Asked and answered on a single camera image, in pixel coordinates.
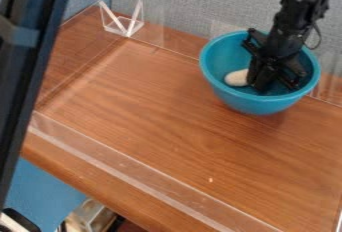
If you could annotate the black and white object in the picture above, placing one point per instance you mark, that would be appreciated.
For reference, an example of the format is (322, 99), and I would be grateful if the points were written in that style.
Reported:
(14, 222)

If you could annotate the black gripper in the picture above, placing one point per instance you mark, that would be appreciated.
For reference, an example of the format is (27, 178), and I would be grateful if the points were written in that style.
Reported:
(274, 59)

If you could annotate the dark vertical foreground post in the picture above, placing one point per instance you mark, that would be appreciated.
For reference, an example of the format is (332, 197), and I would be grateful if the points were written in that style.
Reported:
(29, 28)

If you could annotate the brown and white toy mushroom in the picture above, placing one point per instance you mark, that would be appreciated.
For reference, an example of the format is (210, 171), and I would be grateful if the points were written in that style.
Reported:
(237, 78)

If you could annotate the clear acrylic corner bracket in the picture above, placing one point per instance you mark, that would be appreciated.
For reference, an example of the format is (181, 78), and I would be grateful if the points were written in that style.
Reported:
(125, 26)

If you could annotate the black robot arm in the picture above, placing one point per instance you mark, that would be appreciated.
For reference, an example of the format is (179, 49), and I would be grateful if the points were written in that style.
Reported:
(298, 16)

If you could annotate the clear acrylic front barrier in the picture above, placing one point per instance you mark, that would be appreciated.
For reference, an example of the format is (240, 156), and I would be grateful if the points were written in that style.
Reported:
(147, 180)

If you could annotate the blue plastic bowl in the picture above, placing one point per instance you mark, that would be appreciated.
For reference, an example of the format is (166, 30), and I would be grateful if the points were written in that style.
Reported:
(224, 56)

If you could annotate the grey metal box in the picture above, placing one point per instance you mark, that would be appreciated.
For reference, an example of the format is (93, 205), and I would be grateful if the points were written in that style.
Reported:
(91, 217)

